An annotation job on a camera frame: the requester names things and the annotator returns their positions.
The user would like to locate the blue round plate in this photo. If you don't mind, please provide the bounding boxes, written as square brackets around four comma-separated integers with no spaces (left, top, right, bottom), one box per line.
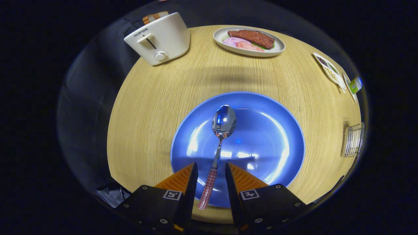
[170,91,306,209]

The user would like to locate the brown meat piece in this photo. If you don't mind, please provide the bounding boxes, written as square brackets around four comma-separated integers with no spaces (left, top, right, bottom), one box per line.
[227,29,275,50]

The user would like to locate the small white plate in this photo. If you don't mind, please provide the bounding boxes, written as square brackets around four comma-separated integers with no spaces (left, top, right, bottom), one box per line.
[342,72,358,103]

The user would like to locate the pink ham slices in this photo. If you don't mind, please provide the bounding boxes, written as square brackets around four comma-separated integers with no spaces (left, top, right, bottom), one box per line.
[223,37,265,53]

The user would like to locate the pile of yellow soybeans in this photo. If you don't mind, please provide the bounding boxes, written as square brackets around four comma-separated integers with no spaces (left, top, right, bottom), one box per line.
[323,67,338,84]

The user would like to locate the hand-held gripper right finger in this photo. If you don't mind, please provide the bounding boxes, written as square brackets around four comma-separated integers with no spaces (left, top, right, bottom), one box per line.
[225,162,309,233]

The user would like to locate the grey bag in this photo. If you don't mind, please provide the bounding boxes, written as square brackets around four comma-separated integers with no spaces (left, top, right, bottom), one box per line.
[96,186,131,209]

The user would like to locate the green drink carton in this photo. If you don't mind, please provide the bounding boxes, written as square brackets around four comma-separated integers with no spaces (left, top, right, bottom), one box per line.
[348,76,363,94]

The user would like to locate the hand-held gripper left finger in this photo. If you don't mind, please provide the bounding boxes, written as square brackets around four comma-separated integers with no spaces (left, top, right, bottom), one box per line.
[115,162,199,233]

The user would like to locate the toast slices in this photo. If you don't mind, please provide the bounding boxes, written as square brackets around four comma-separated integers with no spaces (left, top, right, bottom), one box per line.
[142,11,169,25]

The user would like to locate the white divided tray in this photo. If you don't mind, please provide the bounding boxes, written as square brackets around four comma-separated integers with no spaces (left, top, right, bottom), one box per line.
[313,52,347,93]

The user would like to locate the metal wire cutlery basket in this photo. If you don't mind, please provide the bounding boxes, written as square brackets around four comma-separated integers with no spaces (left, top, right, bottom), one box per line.
[341,122,365,158]

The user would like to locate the spoon with red checked handle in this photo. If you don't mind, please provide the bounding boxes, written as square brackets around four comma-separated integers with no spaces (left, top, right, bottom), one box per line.
[197,104,237,210]

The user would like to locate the white toaster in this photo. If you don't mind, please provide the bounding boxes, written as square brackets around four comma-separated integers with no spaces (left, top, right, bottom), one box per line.
[123,12,191,66]

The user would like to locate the white oval plate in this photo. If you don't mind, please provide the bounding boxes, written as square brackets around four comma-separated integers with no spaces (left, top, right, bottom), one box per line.
[213,26,286,58]

